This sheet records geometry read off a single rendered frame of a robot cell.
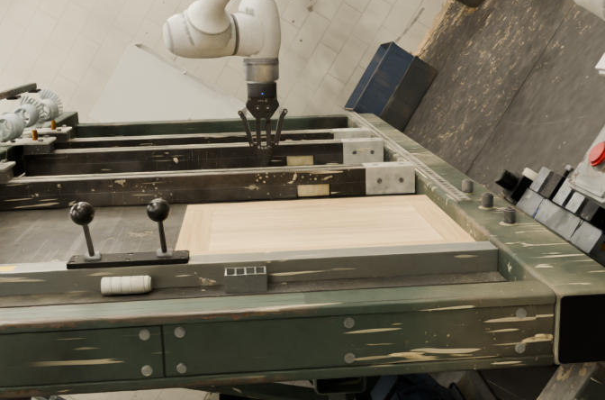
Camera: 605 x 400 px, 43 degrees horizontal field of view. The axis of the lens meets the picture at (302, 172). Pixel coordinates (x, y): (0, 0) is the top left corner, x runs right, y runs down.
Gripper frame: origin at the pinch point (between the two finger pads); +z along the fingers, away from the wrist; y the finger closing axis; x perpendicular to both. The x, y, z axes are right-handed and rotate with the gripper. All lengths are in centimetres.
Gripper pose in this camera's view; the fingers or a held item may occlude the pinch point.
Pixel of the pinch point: (264, 161)
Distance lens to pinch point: 196.4
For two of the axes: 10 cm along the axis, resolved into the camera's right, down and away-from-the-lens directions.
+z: 0.3, 9.8, 2.0
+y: -10.0, 0.4, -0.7
